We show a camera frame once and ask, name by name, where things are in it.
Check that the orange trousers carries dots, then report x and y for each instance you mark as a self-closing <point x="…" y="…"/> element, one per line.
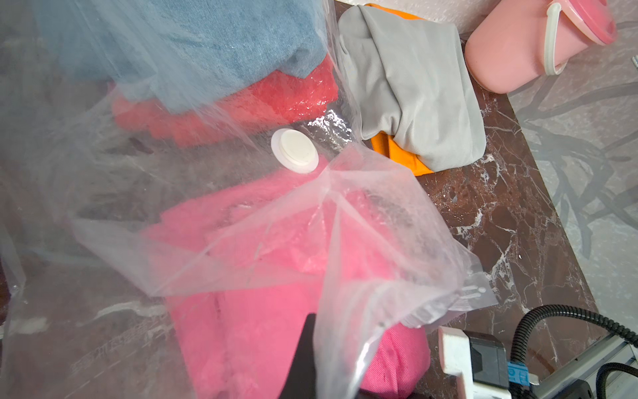
<point x="385" y="145"/>

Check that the grey white garment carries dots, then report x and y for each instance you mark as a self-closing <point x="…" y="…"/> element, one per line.
<point x="410" y="81"/>

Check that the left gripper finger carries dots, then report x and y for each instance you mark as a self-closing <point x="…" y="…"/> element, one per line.
<point x="302" y="375"/>

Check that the blue towel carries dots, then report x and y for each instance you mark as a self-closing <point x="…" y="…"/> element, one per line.
<point x="185" y="54"/>

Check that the clear plastic vacuum bag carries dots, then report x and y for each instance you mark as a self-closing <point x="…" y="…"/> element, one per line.
<point x="88" y="317"/>

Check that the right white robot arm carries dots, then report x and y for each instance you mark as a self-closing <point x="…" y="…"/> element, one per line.
<point x="589" y="371"/>

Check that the pink garment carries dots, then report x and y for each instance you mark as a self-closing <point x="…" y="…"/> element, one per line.
<point x="241" y="342"/>

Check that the red garment in bag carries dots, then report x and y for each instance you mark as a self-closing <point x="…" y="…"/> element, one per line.
<point x="277" y="100"/>

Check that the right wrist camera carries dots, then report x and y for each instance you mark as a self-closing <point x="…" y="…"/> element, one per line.
<point x="479" y="364"/>

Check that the white vacuum bag valve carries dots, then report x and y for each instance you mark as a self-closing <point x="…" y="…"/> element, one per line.
<point x="295" y="151"/>

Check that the pink lidded bucket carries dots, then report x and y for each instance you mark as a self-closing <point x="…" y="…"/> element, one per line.
<point x="520" y="41"/>

